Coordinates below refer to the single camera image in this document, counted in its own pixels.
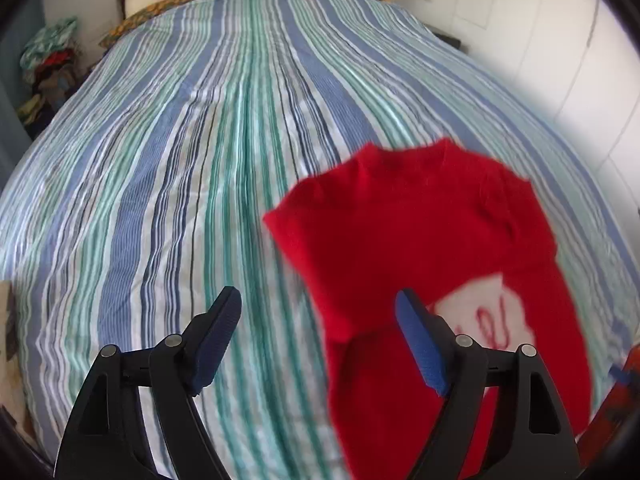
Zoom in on red sweater with white rabbit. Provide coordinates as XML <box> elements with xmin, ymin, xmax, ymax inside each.
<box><xmin>264</xmin><ymin>140</ymin><xmax>592</xmax><ymax>479</ymax></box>

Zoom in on pile of colourful clothes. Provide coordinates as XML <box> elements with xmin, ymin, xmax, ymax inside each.
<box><xmin>16</xmin><ymin>16</ymin><xmax>79</xmax><ymax>140</ymax></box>

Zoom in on patterned cushion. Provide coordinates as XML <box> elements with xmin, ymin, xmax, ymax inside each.
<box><xmin>0</xmin><ymin>281</ymin><xmax>37</xmax><ymax>446</ymax></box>

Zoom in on blue green striped bedspread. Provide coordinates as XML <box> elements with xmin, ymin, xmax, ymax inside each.
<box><xmin>1</xmin><ymin>0</ymin><xmax>639</xmax><ymax>479</ymax></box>

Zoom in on white wardrobe doors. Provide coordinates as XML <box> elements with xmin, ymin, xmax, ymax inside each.
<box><xmin>451</xmin><ymin>0</ymin><xmax>640</xmax><ymax>187</ymax></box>

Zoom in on dark wooden nightstand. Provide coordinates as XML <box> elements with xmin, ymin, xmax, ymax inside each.
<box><xmin>431</xmin><ymin>27</ymin><xmax>468</xmax><ymax>53</ymax></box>

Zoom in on teal blue curtain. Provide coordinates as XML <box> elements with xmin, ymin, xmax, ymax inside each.
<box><xmin>0</xmin><ymin>0</ymin><xmax>46</xmax><ymax>188</ymax></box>

